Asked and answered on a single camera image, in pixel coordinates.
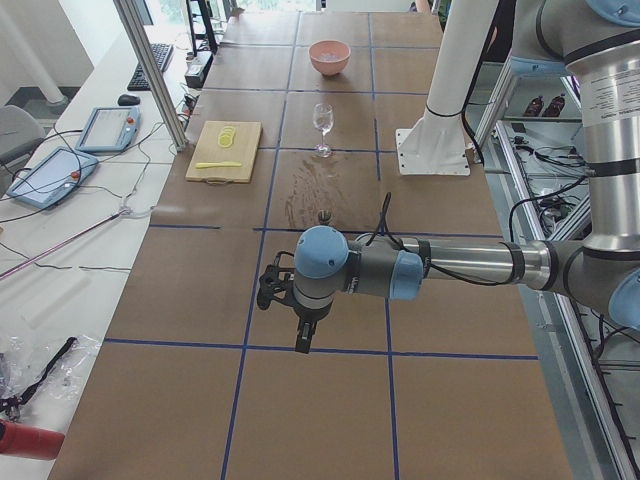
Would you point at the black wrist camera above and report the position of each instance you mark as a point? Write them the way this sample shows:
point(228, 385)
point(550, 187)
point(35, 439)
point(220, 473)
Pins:
point(276, 284)

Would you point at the red fire extinguisher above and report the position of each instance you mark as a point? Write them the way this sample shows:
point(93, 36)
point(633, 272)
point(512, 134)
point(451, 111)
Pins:
point(30, 442)

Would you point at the yellow plastic knife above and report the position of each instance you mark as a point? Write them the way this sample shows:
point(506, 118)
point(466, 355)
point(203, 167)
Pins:
point(223, 164)

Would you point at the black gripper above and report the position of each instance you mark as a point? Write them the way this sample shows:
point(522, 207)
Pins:
point(309, 315)

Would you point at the black computer mouse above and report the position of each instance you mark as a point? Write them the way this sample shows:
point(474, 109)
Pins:
point(128, 100)

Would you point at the clear plastic bag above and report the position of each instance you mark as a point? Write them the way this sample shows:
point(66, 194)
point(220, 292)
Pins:
point(58, 368)

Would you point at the aluminium frame post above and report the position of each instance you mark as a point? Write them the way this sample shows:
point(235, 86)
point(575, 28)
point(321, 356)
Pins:
point(135, 30)

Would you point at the pink bowl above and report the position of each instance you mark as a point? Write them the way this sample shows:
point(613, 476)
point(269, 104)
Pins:
point(329, 69)

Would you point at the blue teach pendant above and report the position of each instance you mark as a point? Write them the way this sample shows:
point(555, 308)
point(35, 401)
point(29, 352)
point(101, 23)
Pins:
point(54, 178)
point(109, 130)

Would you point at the clear ice cubes pile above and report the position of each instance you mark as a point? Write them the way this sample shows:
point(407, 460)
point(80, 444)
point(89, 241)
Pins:
point(328, 57)

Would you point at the steel jigger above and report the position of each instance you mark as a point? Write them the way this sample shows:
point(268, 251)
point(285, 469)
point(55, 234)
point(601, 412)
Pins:
point(324, 217)

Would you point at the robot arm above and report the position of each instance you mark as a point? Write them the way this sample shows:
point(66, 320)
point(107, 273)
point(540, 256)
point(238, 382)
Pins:
point(598, 42)

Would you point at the blue teach pendant near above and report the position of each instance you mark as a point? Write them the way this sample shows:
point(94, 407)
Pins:
point(54, 178)

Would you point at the grey office chair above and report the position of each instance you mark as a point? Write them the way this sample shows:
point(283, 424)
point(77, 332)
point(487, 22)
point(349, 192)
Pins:
point(21, 134)

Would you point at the blue teach pendant far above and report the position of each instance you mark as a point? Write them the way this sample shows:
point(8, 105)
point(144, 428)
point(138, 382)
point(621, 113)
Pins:
point(109, 130)

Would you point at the clear wine glass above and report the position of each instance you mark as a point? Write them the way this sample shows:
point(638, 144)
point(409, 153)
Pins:
point(323, 121)

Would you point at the bamboo cutting board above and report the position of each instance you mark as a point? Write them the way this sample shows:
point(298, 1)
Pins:
point(244, 150)

